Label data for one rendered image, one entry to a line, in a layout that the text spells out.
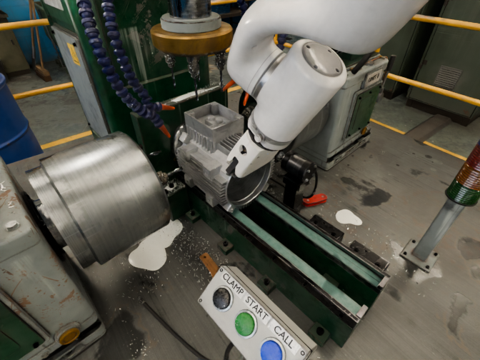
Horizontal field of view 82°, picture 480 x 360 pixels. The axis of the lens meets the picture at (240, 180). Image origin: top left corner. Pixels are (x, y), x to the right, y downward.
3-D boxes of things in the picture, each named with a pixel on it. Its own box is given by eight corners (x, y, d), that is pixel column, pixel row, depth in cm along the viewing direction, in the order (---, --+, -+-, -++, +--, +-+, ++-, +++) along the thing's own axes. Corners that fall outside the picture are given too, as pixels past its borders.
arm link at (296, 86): (239, 115, 44) (284, 151, 44) (276, 46, 33) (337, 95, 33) (265, 90, 49) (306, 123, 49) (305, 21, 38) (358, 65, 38)
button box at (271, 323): (213, 299, 48) (194, 301, 44) (236, 265, 48) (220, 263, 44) (290, 387, 39) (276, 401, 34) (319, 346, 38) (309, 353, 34)
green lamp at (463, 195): (441, 196, 64) (451, 181, 61) (451, 184, 67) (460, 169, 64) (471, 210, 61) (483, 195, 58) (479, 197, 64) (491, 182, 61)
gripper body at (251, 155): (263, 156, 45) (240, 185, 54) (302, 134, 50) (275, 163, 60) (236, 121, 46) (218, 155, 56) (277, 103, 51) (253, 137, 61)
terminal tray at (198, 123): (186, 136, 76) (182, 112, 71) (216, 123, 81) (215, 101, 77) (213, 156, 69) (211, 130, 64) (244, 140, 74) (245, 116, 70)
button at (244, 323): (236, 323, 41) (230, 325, 39) (247, 306, 41) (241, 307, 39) (250, 339, 39) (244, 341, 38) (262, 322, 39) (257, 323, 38)
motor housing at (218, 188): (181, 186, 84) (170, 130, 71) (229, 161, 93) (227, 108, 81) (222, 223, 72) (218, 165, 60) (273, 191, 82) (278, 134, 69)
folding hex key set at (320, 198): (305, 208, 93) (306, 204, 92) (301, 201, 95) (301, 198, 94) (328, 202, 95) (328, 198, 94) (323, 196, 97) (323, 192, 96)
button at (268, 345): (260, 351, 38) (255, 353, 37) (273, 333, 38) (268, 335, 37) (277, 370, 36) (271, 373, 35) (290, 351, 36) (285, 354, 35)
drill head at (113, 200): (2, 256, 65) (-77, 172, 49) (144, 186, 84) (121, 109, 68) (29, 341, 51) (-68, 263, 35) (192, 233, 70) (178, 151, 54)
